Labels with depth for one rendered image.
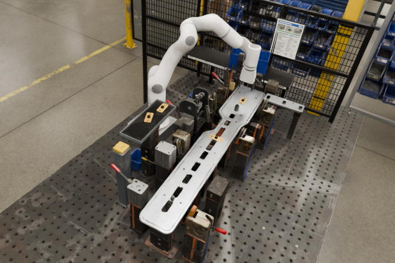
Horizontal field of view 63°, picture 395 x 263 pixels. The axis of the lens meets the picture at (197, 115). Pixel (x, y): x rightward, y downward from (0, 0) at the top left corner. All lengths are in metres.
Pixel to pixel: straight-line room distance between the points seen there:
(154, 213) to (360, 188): 2.37
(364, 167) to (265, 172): 1.68
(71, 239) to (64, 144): 1.67
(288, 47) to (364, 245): 1.72
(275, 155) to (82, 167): 1.34
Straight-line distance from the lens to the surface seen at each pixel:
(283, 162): 2.42
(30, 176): 3.30
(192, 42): 1.95
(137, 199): 1.69
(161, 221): 1.62
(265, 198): 2.17
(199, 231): 1.60
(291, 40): 2.67
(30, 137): 3.69
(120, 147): 1.72
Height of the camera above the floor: 2.36
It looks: 39 degrees down
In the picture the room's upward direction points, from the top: 6 degrees clockwise
